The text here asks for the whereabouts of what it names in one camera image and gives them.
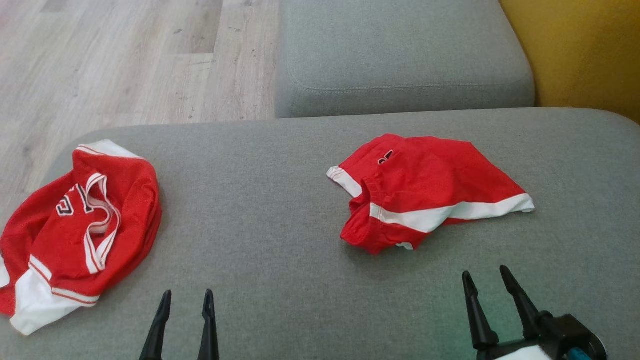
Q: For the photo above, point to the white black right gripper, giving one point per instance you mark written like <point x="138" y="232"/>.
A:
<point x="565" y="335"/>

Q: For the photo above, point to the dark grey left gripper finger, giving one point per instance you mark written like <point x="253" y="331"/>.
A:
<point x="209" y="330"/>
<point x="157" y="330"/>

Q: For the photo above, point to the red white basketball jersey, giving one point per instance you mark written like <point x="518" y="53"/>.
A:
<point x="65" y="240"/>

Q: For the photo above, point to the large grey sofa ottoman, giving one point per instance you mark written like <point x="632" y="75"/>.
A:
<point x="250" y="200"/>

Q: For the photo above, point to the red white basketball shorts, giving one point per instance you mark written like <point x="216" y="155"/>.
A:
<point x="425" y="175"/>

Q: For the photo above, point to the yellow sofa back cushion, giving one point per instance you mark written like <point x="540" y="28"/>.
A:
<point x="585" y="50"/>

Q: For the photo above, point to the grey sofa seat cushion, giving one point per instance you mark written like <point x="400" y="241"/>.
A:
<point x="400" y="50"/>

